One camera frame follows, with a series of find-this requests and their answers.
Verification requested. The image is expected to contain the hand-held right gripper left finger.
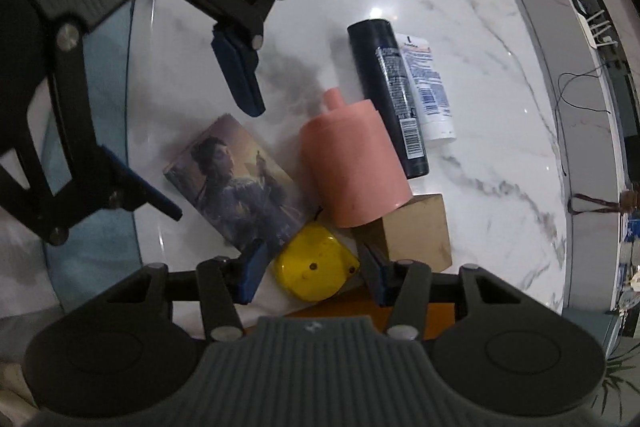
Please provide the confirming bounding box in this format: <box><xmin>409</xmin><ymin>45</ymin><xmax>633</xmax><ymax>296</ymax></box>
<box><xmin>102</xmin><ymin>237</ymin><xmax>271</xmax><ymax>344</ymax></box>

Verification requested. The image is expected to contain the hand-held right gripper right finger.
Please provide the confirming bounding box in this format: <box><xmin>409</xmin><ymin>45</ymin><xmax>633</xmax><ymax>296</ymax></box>
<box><xmin>356</xmin><ymin>243</ymin><xmax>521</xmax><ymax>341</ymax></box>

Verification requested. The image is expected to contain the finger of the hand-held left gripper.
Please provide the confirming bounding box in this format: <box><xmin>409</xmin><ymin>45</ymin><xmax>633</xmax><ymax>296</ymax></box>
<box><xmin>0</xmin><ymin>14</ymin><xmax>183</xmax><ymax>246</ymax></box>
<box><xmin>152</xmin><ymin>0</ymin><xmax>290</xmax><ymax>118</ymax></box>

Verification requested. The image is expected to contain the orange cardboard box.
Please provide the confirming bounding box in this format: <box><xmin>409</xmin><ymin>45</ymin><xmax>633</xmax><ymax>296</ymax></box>
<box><xmin>285</xmin><ymin>282</ymin><xmax>457</xmax><ymax>344</ymax></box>

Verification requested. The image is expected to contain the yellow tape measure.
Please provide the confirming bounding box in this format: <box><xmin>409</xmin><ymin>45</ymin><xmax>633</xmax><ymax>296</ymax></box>
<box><xmin>272</xmin><ymin>219</ymin><xmax>361</xmax><ymax>306</ymax></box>

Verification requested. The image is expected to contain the brown cardboard box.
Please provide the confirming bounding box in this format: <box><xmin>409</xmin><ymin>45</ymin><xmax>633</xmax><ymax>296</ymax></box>
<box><xmin>352</xmin><ymin>193</ymin><xmax>454</xmax><ymax>274</ymax></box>

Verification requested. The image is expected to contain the illustrated card box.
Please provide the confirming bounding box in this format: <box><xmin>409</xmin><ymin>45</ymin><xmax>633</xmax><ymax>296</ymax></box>
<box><xmin>164</xmin><ymin>114</ymin><xmax>311</xmax><ymax>261</ymax></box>

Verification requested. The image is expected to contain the pink cylindrical bottle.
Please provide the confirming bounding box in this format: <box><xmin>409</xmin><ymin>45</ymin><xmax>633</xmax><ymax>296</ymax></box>
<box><xmin>299</xmin><ymin>87</ymin><xmax>414</xmax><ymax>229</ymax></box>

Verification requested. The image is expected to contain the black spray bottle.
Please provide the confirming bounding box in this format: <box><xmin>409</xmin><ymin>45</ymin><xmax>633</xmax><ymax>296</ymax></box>
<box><xmin>347</xmin><ymin>19</ymin><xmax>431</xmax><ymax>180</ymax></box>

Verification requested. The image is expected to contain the white lotion tube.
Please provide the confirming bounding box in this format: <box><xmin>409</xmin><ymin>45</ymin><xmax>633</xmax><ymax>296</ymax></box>
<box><xmin>395</xmin><ymin>32</ymin><xmax>458</xmax><ymax>142</ymax></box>

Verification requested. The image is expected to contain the light blue rug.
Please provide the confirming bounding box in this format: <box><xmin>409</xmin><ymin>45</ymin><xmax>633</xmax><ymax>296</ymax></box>
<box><xmin>42</xmin><ymin>0</ymin><xmax>151</xmax><ymax>309</ymax></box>

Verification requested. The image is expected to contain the tall leafy plant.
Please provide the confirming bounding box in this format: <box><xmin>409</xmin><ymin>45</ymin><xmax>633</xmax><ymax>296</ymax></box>
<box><xmin>590</xmin><ymin>347</ymin><xmax>637</xmax><ymax>423</ymax></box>

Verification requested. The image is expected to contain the white router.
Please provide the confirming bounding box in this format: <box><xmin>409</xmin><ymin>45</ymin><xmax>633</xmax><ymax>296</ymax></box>
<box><xmin>580</xmin><ymin>9</ymin><xmax>619</xmax><ymax>50</ymax></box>

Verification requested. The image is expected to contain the black cable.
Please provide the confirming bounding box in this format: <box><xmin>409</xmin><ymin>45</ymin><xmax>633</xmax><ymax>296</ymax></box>
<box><xmin>556</xmin><ymin>59</ymin><xmax>631</xmax><ymax>180</ymax></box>

